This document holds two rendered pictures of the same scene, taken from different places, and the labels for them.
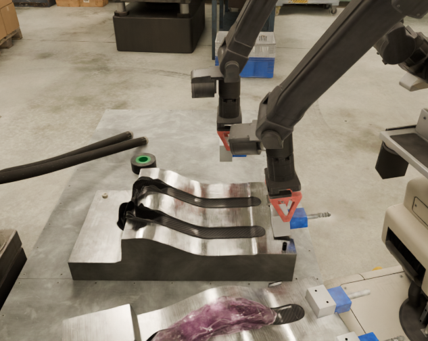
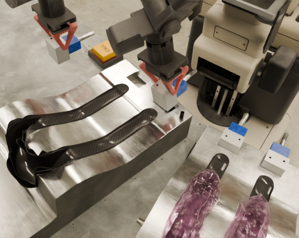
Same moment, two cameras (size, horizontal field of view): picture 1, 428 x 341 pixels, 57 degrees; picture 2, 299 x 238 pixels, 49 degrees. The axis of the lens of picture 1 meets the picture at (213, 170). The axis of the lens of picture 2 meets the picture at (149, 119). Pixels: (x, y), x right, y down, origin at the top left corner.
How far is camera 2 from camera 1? 41 cm
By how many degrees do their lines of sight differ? 37
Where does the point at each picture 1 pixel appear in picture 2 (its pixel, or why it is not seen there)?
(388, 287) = (182, 96)
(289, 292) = (205, 148)
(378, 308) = not seen: hidden behind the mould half
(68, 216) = not seen: outside the picture
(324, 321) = (242, 153)
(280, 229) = (170, 103)
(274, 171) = (162, 55)
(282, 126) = (185, 11)
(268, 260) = (174, 133)
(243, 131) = (129, 29)
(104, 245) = (21, 213)
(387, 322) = not seen: hidden behind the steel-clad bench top
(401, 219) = (209, 47)
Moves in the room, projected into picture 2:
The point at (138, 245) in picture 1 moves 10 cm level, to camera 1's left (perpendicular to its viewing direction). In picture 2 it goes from (73, 192) to (25, 225)
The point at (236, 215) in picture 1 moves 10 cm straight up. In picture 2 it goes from (120, 109) to (119, 79)
